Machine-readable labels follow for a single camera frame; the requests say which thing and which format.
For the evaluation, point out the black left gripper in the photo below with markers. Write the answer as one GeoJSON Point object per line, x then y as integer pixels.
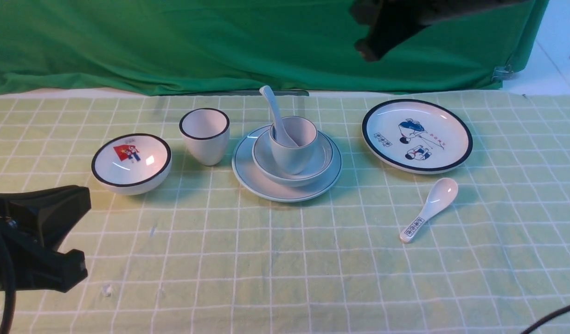
{"type": "Point", "coordinates": [33, 226]}

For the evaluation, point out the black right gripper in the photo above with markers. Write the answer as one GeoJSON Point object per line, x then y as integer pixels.
{"type": "Point", "coordinates": [392, 22]}

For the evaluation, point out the plain white ceramic spoon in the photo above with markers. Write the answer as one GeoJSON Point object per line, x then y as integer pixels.
{"type": "Point", "coordinates": [280, 134]}

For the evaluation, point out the plain light blue cup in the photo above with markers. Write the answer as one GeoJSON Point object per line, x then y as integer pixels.
{"type": "Point", "coordinates": [293, 158]}

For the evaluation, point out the white spoon with label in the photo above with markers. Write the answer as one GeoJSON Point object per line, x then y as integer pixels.
{"type": "Point", "coordinates": [441, 196]}

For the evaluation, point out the plain light blue bowl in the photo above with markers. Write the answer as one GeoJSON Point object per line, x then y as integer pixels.
{"type": "Point", "coordinates": [321, 159]}

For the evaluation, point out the black-rimmed illustrated plate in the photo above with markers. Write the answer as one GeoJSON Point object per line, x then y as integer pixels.
{"type": "Point", "coordinates": [417, 136]}

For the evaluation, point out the black-rimmed illustrated bowl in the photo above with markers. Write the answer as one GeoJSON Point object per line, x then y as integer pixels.
{"type": "Point", "coordinates": [132, 164]}

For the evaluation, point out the metal binder clip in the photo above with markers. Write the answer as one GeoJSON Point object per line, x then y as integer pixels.
{"type": "Point", "coordinates": [503, 73]}

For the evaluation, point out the green backdrop cloth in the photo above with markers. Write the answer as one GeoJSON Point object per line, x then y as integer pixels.
{"type": "Point", "coordinates": [171, 47]}

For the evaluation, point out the green checkered tablecloth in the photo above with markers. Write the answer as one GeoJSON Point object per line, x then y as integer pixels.
{"type": "Point", "coordinates": [200, 254]}

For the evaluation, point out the black-rimmed white cup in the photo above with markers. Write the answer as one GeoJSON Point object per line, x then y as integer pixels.
{"type": "Point", "coordinates": [206, 133]}

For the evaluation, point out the plain light blue plate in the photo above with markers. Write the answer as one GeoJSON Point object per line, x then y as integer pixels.
{"type": "Point", "coordinates": [250, 176]}

